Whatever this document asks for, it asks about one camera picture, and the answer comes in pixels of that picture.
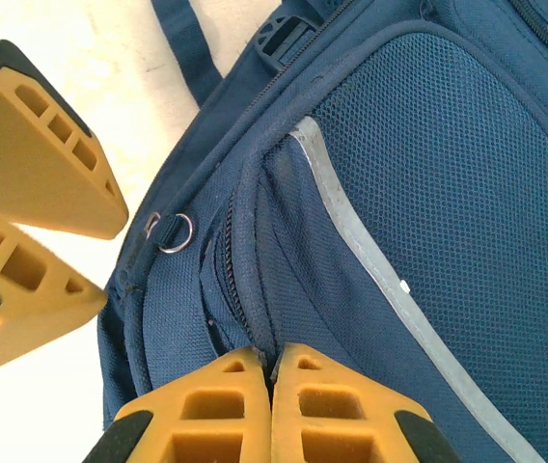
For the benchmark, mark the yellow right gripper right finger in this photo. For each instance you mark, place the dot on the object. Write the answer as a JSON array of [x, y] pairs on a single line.
[[341, 419]]

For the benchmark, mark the navy blue backpack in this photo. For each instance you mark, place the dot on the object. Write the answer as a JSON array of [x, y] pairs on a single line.
[[399, 193]]

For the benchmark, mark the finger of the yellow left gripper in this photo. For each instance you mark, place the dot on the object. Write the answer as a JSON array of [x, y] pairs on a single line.
[[13, 299], [37, 169]]

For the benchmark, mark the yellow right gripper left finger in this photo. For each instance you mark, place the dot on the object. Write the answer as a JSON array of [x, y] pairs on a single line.
[[206, 419]]

